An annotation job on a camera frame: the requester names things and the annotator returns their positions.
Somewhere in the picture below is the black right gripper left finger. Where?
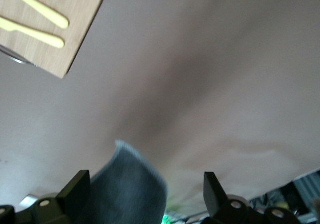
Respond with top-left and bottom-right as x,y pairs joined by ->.
14,170 -> 92,224

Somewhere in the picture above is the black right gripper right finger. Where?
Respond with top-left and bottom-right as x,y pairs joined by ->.
199,172 -> 300,224

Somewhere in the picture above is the grey microfibre cloth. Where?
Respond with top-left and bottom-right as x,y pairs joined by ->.
86,139 -> 168,224

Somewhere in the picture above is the yellow plastic knife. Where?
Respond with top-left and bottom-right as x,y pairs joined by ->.
0,16 -> 66,48

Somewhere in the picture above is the yellow plastic fork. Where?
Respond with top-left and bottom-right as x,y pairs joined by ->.
0,0 -> 69,30

